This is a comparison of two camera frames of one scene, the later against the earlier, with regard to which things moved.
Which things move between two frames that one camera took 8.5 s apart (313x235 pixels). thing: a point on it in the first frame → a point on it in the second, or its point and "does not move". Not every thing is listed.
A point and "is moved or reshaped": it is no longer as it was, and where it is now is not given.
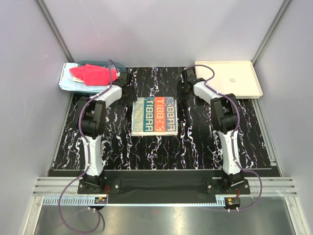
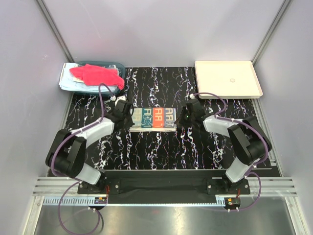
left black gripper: [132, 98] → [130, 123]
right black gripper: [181, 97] → [180, 121]
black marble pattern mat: [145, 124] does not move
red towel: [93, 75] does not move
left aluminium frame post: [60, 40] does not move
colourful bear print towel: [154, 116] is moved or reshaped
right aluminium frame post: [284, 4] does not move
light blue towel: [67, 83] does not move
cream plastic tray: [238, 78] does not move
